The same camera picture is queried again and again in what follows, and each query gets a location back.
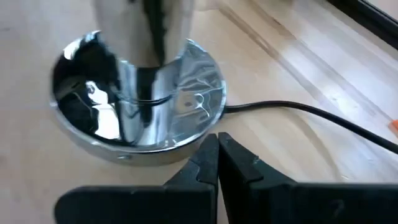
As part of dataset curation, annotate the black lamp power cable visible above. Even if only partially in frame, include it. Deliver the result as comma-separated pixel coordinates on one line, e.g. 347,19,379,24
222,100,398,156

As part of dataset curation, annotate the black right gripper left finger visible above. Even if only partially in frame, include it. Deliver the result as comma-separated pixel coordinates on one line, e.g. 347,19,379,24
54,133,220,224

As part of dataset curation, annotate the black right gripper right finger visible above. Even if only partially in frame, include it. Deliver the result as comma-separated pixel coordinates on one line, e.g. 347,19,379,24
218,132,398,224

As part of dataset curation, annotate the shiny metal cup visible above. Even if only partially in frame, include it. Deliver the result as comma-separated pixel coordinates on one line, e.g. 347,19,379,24
49,0,227,167

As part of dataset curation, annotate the black aluminium table frame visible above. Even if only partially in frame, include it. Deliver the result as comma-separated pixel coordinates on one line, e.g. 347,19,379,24
326,0,398,50

